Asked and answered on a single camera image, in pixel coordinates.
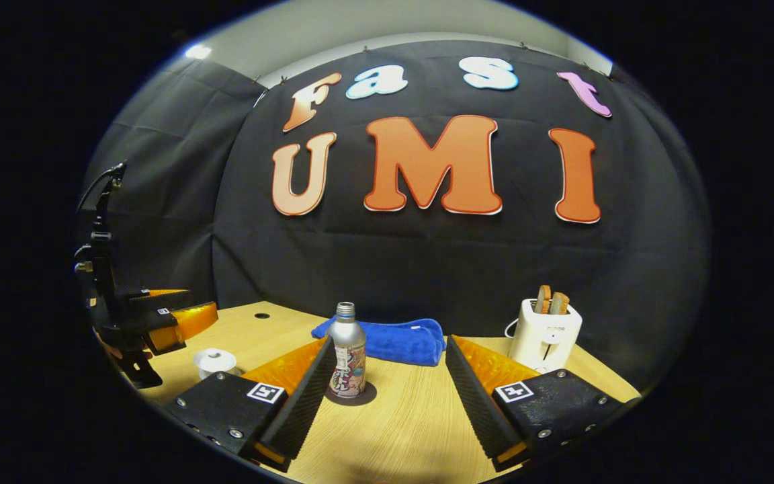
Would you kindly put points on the toast slice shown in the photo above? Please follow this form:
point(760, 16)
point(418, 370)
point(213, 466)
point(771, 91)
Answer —
point(560, 304)
point(543, 300)

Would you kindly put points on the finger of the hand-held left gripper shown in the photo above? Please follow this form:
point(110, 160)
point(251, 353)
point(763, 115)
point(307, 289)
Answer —
point(179, 326)
point(158, 299)

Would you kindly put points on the silver water bottle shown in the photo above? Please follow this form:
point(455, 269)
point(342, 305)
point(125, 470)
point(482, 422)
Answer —
point(347, 356)

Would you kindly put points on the blue towel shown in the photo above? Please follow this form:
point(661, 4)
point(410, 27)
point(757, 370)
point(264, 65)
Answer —
point(400, 339)

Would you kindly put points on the dark round coaster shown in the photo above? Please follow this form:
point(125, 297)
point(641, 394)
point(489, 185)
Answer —
point(367, 396)

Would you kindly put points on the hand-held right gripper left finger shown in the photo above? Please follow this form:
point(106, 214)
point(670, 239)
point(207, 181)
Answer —
point(306, 403)

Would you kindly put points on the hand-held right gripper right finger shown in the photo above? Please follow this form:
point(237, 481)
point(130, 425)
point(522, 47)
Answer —
point(478, 403)

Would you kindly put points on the white toaster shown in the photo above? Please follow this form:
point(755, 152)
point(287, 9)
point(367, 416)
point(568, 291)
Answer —
point(545, 339)

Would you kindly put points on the black backdrop cloth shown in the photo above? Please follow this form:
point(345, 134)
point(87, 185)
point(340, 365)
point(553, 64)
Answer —
point(427, 262)

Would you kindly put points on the ceiling light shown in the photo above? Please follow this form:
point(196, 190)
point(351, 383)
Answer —
point(197, 51)

